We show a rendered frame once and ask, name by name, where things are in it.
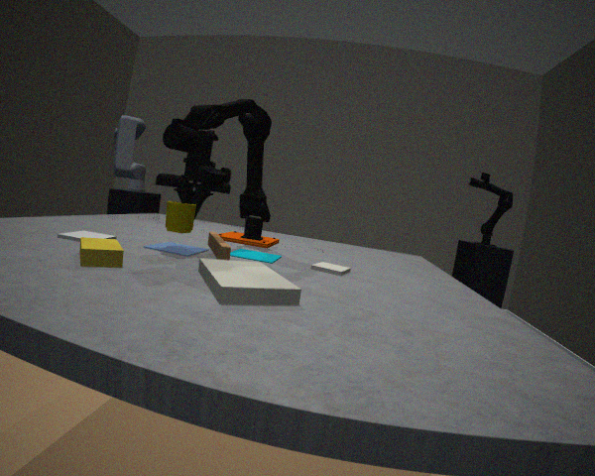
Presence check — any yellow block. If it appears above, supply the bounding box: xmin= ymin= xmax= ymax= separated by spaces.
xmin=79 ymin=237 xmax=124 ymax=268

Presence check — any tan wooden bar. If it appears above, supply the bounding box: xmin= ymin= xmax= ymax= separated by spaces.
xmin=208 ymin=231 xmax=231 ymax=261

